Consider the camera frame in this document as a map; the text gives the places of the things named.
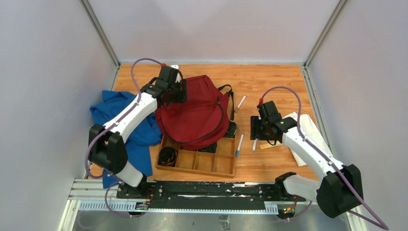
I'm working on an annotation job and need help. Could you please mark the white marker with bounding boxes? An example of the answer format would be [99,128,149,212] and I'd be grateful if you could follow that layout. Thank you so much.
[234,95,246,112]

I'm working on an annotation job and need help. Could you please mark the red backpack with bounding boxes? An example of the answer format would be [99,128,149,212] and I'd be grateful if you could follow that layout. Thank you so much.
[155,75,234,150]

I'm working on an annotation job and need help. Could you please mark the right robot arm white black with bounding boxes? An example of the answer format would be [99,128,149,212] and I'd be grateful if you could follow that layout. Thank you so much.
[250,101,363,218]

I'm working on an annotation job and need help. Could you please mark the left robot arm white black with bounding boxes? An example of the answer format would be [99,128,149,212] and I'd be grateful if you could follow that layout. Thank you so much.
[85,65,187,199]

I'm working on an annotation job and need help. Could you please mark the blue capped marker right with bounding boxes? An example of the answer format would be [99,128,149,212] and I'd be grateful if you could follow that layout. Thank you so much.
[252,139,257,152]

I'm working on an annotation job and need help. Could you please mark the blue capped marker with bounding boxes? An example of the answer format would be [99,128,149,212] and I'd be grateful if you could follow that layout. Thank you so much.
[252,139,257,152]
[235,134,244,157]

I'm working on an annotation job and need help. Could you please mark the blue capped marker left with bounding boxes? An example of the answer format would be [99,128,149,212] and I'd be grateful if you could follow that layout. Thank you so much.
[235,134,244,157]

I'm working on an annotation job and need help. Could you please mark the white paper towel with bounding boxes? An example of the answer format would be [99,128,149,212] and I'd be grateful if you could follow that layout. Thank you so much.
[283,112,332,167]

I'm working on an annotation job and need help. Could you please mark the wooden compartment tray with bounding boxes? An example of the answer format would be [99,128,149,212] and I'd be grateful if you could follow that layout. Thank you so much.
[156,136,236,178]

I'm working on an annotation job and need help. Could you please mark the blue cloth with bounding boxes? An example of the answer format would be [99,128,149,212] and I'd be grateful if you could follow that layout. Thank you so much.
[85,90,162,187]

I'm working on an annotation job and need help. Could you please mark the coiled cable tray middle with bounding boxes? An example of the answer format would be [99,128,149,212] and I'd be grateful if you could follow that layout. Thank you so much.
[199,142,217,154]

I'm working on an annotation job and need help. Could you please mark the coiled black cable front left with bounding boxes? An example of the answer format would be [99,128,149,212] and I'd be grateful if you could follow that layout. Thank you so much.
[157,146,179,167]

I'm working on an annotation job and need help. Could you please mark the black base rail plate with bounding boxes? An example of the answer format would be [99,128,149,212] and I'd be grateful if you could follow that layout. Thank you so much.
[116,181,305,211]

